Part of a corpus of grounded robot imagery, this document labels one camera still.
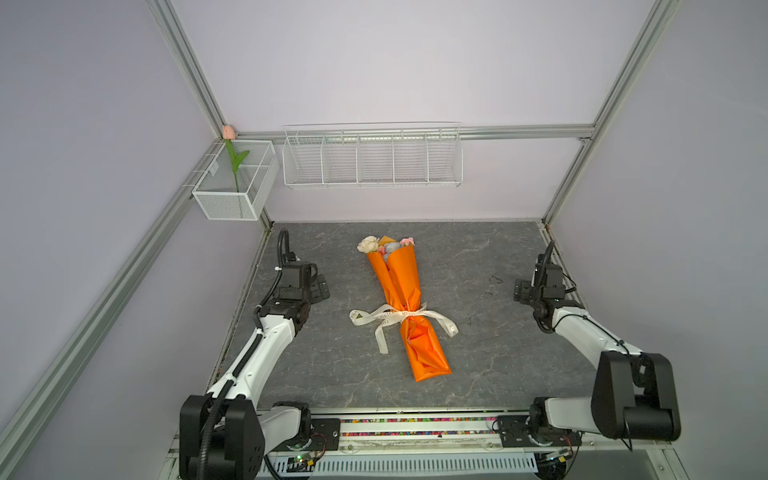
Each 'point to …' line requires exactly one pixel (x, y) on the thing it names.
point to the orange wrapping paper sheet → (398, 268)
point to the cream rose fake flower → (368, 244)
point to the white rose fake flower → (390, 248)
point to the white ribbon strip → (391, 314)
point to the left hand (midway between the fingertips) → (306, 288)
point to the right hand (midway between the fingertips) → (540, 288)
